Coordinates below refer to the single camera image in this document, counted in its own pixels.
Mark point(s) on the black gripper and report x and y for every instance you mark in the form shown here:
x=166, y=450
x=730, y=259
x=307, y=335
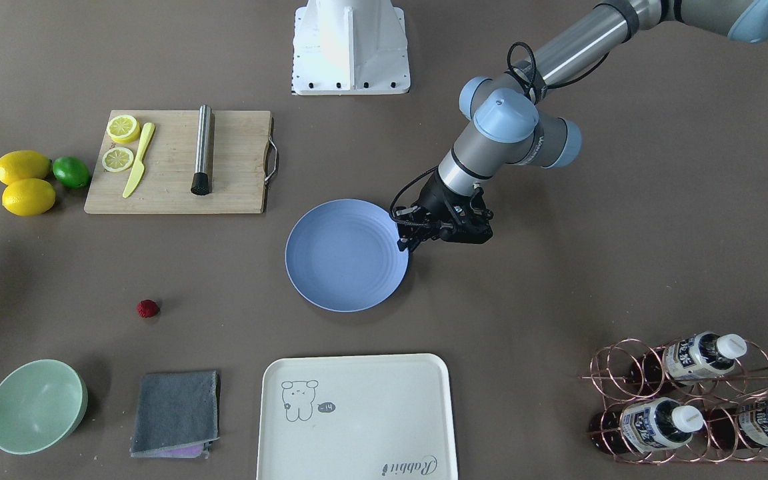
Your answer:
x=433, y=196

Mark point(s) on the blue plate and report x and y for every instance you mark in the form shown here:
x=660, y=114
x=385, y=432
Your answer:
x=342, y=256

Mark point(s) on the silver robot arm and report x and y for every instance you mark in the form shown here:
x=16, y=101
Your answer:
x=504, y=126

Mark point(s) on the red strawberry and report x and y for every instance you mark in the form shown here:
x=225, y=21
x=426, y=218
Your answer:
x=147, y=308

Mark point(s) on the cream rabbit tray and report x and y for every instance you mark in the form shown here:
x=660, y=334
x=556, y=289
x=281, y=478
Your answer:
x=357, y=417

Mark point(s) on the wooden cutting board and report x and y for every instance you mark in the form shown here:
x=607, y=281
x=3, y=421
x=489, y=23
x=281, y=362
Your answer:
x=238, y=167

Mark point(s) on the steel muddler black tip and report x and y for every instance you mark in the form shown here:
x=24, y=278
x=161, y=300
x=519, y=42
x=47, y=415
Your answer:
x=201, y=183

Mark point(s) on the yellow plastic knife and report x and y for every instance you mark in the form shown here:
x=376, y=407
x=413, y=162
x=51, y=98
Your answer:
x=138, y=167

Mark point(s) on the grey folded cloth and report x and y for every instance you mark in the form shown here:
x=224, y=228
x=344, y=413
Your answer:
x=177, y=415

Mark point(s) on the lemon half slice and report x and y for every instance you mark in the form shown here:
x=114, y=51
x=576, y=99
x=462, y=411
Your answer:
x=123, y=129
x=117, y=159

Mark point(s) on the dark drink bottle front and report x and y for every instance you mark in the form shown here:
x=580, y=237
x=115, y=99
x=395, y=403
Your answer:
x=659, y=424

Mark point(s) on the dark drink bottle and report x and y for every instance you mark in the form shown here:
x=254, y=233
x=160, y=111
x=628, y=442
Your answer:
x=744, y=427
x=703, y=356
x=659, y=424

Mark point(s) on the dark drink bottle back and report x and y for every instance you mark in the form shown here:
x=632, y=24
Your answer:
x=703, y=356

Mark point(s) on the green lime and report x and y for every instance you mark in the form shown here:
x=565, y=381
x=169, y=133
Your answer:
x=71, y=172

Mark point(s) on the yellow lemon near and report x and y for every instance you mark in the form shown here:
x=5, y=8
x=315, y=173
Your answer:
x=29, y=197

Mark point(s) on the yellow lemon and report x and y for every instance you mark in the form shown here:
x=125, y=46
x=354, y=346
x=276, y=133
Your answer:
x=23, y=164
x=29, y=197

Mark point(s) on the yellow lemon far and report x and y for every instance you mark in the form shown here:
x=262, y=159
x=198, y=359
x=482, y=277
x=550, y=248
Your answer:
x=23, y=164

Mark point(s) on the mint green bowl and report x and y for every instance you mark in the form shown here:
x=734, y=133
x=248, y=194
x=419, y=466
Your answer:
x=41, y=403

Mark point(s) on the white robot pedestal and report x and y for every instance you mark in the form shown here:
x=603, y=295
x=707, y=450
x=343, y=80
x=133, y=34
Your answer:
x=350, y=48

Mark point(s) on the copper wire bottle rack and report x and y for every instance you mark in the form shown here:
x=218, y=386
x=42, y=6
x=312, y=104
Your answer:
x=720, y=400

